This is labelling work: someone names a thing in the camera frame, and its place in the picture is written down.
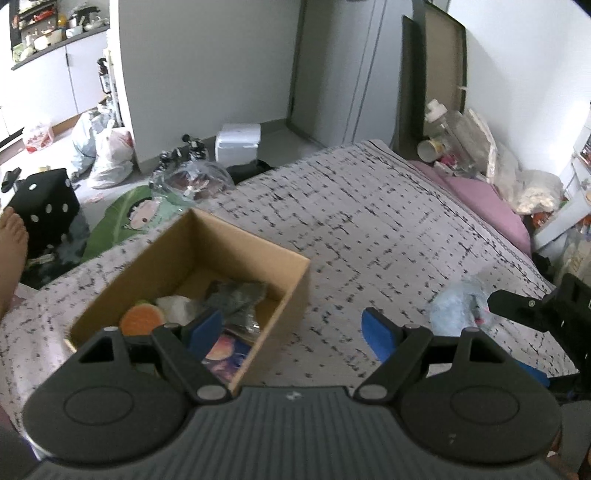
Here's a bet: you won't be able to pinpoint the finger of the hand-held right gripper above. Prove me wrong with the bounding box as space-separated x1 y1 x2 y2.
488 290 555 330
522 364 552 387

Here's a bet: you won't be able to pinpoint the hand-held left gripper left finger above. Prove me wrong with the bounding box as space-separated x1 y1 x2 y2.
76 308 232 403

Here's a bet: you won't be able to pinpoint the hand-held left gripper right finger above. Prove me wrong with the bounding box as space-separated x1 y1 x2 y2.
355 308 525 400

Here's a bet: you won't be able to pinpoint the white sock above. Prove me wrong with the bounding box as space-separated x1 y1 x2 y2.
156 295 200 326

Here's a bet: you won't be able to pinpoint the dark grey cloth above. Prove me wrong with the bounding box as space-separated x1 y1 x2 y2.
203 281 269 334

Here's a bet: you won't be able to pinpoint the light blue fluffy cloth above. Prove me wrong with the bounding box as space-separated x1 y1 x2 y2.
429 276 497 337

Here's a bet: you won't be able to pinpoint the brown cardboard box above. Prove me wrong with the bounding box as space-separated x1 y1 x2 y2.
65 208 311 398

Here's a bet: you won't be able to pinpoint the white desk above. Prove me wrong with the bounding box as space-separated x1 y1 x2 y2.
531 124 591 250

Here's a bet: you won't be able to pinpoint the pink pillow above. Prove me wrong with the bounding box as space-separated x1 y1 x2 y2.
409 159 532 254

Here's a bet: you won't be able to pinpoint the green cartoon cushion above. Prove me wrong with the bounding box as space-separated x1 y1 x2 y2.
83 187 185 264

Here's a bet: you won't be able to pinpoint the clear plastic bag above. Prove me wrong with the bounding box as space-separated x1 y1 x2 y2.
151 159 236 204

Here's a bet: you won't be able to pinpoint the black bag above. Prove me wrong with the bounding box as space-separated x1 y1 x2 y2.
228 159 278 185

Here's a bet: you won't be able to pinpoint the black tripod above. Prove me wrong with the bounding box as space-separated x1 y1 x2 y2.
159 135 208 169

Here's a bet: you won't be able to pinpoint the paper cup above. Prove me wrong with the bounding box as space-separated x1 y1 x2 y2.
417 138 451 162

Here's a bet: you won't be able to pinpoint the white box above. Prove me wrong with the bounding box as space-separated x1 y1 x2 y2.
215 124 262 164

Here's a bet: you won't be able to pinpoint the black dice cushion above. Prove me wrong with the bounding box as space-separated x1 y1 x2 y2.
9 168 88 259

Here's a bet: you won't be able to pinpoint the white trash bags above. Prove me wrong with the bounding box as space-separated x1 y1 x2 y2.
71 108 137 188

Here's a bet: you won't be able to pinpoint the bare foot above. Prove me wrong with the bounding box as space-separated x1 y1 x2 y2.
0 207 29 315

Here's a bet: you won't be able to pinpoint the clear plastic bottle white cap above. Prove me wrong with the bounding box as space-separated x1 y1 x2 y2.
425 99 462 139

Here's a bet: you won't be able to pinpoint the leaning brown board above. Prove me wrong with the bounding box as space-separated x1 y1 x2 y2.
399 4 467 160

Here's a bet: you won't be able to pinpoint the grey door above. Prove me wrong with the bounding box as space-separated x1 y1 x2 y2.
288 0 407 148

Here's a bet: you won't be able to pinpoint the grey kitchen cabinet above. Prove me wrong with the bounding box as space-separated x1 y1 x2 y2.
0 28 112 139

